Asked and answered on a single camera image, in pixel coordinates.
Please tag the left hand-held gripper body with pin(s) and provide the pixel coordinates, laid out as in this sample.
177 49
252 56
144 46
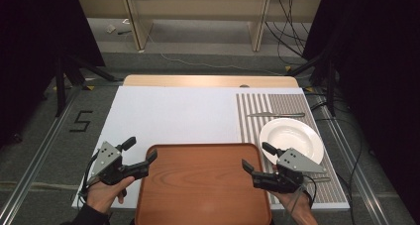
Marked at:
106 159

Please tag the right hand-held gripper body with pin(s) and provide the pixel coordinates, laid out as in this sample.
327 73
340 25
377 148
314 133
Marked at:
295 164

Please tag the person's left hand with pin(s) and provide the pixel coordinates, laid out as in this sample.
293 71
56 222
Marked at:
105 194

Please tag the person's right hand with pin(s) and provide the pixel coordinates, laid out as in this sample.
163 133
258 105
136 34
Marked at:
298 209

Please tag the white deep plate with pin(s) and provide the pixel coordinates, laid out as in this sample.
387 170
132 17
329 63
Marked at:
292 135

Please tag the silver table knife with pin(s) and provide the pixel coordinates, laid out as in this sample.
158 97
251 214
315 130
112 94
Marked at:
280 114

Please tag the white board sheet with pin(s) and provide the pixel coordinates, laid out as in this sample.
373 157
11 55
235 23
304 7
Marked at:
171 119

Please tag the grey striped placemat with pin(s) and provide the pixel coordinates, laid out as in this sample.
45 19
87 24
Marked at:
297 102

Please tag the brown wooden tray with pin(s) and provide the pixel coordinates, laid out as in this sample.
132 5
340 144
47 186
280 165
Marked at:
203 185

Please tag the dark round table grommet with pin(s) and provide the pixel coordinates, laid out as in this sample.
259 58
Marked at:
244 85

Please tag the black metal stand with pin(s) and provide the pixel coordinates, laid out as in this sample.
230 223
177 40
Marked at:
60 86
331 86

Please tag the black pen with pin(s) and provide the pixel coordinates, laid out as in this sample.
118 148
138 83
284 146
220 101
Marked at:
124 32

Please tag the small white floor scrap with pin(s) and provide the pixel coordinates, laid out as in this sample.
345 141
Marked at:
110 28

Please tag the dark curtain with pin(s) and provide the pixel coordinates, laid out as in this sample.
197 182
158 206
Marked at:
26 53
379 69

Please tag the light wooden shelf unit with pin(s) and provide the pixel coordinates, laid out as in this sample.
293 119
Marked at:
198 7

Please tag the aluminium floor rail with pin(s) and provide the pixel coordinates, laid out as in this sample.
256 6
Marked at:
33 172
356 172

